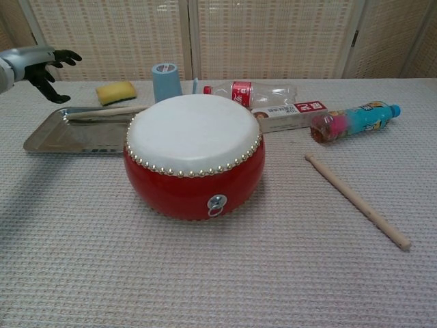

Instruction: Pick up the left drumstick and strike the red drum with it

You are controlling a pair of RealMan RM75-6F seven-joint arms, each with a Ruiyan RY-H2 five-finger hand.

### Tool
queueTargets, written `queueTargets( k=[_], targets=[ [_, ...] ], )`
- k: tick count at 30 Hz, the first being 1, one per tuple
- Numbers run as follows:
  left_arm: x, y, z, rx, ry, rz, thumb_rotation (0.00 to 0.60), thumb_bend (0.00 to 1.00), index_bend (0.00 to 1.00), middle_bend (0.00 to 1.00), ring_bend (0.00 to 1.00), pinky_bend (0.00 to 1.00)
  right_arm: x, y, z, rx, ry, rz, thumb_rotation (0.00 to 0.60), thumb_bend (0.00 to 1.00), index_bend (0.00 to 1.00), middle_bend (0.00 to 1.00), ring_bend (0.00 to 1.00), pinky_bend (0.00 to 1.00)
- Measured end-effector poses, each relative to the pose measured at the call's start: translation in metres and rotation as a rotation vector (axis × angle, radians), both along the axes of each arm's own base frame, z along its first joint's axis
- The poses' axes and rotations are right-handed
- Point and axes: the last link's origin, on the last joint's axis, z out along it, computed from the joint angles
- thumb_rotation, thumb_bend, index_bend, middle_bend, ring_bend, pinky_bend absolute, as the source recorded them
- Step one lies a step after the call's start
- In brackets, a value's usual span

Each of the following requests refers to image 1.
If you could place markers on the empty clear cola bottle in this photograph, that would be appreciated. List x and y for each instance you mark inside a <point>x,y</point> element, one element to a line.
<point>242,92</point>

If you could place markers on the red drum with white skin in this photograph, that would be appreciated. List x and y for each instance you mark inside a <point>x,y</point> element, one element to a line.
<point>191,130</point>

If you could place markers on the wooden drumstick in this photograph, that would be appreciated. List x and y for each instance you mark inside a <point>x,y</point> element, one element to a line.
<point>102,112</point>
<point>355,200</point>

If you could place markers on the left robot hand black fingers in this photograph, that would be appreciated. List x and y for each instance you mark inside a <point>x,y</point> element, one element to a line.
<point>34,58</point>

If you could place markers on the colourful blue-capped drink bottle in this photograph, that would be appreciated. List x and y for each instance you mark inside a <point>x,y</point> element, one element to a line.
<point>358,119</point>

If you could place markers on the woven bamboo folding screen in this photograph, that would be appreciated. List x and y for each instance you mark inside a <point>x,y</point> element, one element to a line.
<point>273,37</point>

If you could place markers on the light blue plastic mug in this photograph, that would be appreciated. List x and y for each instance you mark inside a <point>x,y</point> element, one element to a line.
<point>165,83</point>

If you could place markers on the rectangular stainless steel tray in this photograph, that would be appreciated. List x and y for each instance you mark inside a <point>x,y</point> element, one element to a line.
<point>68,136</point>

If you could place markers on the beige woven tablecloth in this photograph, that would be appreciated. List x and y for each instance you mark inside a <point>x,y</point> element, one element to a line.
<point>239,273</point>

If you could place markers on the cling film box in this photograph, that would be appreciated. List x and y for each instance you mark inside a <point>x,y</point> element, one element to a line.
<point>290,116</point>

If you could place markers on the yellow cleaning sponge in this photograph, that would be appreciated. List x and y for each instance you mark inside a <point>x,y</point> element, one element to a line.
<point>116,92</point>

